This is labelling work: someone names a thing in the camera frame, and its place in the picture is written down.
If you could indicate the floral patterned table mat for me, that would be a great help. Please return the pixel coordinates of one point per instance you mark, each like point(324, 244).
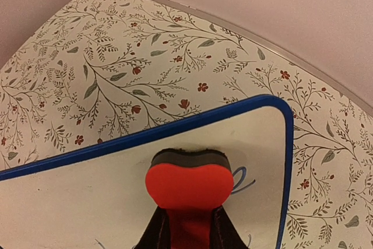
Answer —
point(100, 70)

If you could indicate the blue-framed whiteboard with writing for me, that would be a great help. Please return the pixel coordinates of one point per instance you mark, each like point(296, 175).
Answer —
point(96, 197)

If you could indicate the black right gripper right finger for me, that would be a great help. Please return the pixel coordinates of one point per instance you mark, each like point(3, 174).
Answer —
point(223, 234)

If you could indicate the red whiteboard eraser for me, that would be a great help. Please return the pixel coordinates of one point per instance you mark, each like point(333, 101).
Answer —
point(189, 186)

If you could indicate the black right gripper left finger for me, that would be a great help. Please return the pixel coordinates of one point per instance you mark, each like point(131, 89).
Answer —
point(157, 234)

